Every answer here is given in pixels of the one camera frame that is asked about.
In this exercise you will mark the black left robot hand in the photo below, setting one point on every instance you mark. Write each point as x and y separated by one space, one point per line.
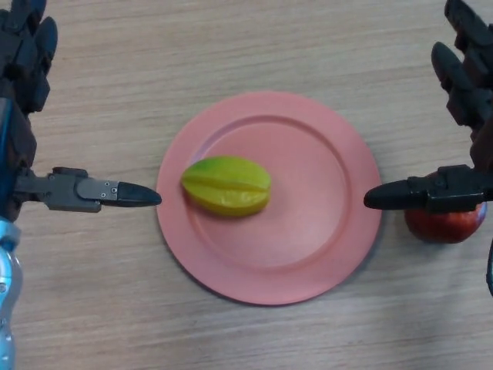
65 190

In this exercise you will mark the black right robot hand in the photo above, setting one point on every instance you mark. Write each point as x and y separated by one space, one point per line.
454 190

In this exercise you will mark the yellow green starfruit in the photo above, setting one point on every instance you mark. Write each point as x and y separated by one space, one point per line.
227 187

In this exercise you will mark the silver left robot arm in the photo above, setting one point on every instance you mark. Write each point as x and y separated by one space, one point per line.
7 289

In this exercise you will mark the pink round plate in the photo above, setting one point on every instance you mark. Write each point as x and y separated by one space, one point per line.
308 231

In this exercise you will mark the red apple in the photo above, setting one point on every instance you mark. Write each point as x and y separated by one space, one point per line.
439 228

